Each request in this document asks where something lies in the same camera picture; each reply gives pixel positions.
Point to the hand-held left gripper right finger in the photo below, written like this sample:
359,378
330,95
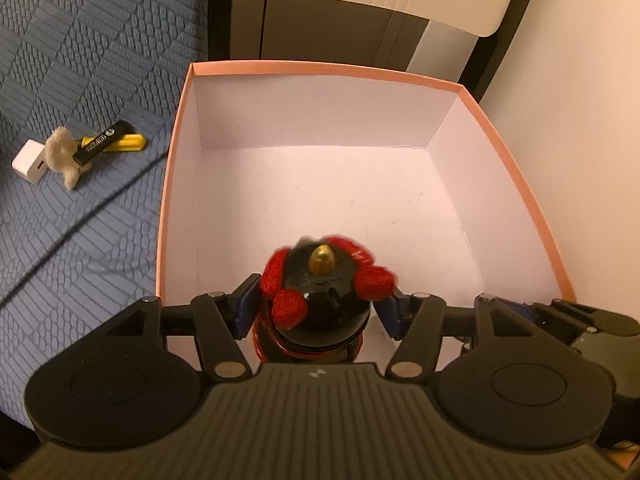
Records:
395,316

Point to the cream plush toy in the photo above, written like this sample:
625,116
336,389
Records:
60,147

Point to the black and red figurine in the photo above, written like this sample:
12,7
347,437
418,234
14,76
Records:
320,310

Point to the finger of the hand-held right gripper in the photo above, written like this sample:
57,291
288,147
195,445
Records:
590,317

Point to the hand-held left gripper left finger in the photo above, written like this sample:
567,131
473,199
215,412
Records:
246,307

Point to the blue quilted mat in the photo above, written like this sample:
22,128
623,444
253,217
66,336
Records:
100,60

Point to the white charger cube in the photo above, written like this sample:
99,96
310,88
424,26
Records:
27,159

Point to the yellow screwdriver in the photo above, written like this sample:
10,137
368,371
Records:
130,142

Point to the pink cardboard box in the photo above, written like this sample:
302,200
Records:
325,185

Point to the black flash drive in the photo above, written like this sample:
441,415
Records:
102,141

